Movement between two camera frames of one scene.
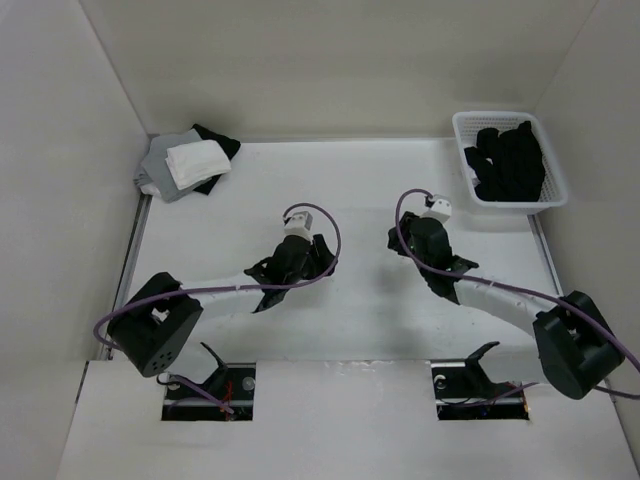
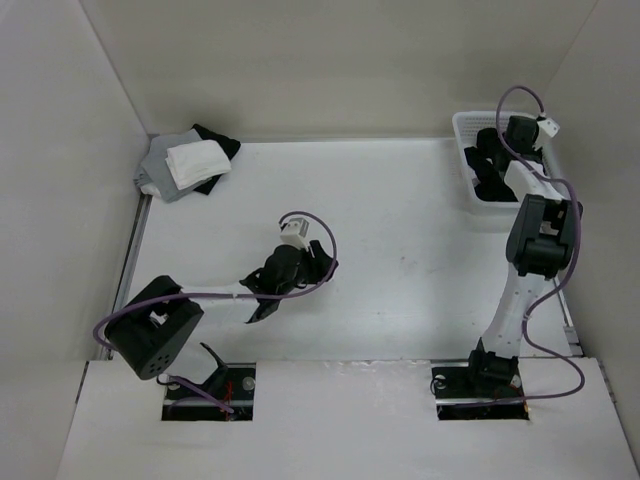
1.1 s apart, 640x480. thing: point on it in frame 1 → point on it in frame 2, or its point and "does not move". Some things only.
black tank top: (509, 164) does not move
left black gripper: (322, 260) does not move
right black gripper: (405, 224) → (496, 149)
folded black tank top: (230, 146) does not move
